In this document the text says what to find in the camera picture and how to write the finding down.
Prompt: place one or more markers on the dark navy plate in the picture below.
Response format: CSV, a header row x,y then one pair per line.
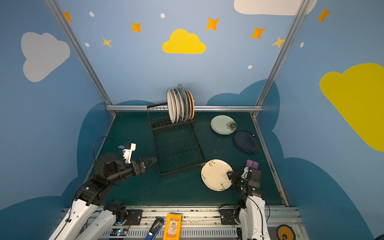
x,y
246,141

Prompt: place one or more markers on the white plate orange sunburst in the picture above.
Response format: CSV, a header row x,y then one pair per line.
x,y
189,106

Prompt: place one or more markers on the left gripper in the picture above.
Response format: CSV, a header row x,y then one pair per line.
x,y
141,166

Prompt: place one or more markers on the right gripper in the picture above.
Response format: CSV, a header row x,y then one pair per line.
x,y
235,179

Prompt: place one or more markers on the purple pink spatula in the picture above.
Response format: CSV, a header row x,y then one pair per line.
x,y
252,164

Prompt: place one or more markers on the yellow black tape roll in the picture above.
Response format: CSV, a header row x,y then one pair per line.
x,y
285,232

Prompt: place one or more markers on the yellow woven wicker plate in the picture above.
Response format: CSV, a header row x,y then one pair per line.
x,y
192,105

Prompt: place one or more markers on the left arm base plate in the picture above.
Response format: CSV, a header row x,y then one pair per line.
x,y
134,217

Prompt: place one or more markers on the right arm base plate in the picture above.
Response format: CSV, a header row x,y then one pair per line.
x,y
228,217

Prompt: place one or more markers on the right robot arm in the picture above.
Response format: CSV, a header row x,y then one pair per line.
x,y
251,211

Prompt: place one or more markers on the large plain green plate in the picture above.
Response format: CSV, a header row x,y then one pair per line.
x,y
183,96

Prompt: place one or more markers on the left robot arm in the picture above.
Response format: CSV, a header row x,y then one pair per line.
x,y
108,171

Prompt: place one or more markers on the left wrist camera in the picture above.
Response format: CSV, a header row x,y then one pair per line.
x,y
127,150

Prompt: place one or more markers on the pale green floral plate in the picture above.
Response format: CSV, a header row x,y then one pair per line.
x,y
223,125

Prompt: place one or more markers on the cream floral plate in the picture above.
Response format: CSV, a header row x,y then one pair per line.
x,y
214,175

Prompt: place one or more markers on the orange yellow box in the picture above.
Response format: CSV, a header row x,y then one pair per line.
x,y
173,227

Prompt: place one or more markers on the black wire dish rack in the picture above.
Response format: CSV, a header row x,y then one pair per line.
x,y
177,146

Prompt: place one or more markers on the blue black handled tool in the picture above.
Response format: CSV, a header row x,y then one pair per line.
x,y
155,228

